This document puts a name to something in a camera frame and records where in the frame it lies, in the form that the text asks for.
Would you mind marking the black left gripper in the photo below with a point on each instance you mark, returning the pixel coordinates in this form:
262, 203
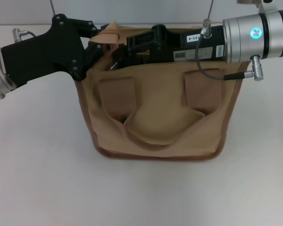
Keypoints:
37, 54

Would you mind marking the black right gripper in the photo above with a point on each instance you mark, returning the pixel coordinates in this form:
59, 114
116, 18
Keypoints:
214, 35

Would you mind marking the khaki canvas food bag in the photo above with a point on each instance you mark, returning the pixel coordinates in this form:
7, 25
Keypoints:
155, 113

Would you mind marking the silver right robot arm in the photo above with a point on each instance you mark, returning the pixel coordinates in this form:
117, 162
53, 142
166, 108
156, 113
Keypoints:
273, 35

